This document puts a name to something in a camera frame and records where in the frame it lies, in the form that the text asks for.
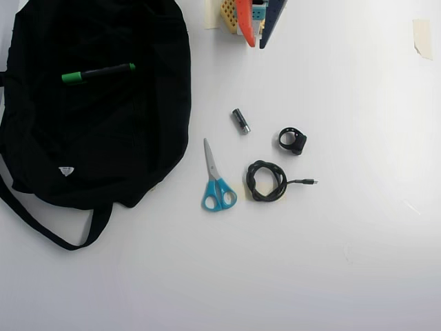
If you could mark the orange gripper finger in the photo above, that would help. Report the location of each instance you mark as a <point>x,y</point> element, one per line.
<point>246,20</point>

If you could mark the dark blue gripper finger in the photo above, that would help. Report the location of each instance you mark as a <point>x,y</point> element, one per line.
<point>272,20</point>

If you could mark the black marker with green cap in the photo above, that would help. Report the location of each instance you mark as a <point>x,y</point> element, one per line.
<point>100,72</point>

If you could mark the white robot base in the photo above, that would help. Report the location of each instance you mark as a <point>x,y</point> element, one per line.
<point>239,31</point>

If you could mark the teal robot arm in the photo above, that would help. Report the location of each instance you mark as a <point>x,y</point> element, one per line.
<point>258,13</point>

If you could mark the black fabric bag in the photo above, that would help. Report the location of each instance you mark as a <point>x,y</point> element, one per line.
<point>86,138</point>

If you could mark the yellow perforated block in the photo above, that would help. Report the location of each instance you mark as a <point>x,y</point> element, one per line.
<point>229,13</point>

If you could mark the narrow beige tape strip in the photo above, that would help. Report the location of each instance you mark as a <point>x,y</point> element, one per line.
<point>211,17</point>

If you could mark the black AA battery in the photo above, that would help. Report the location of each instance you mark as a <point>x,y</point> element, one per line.
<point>240,120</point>

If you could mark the torn beige tape piece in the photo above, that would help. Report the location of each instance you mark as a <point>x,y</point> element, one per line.
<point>423,38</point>

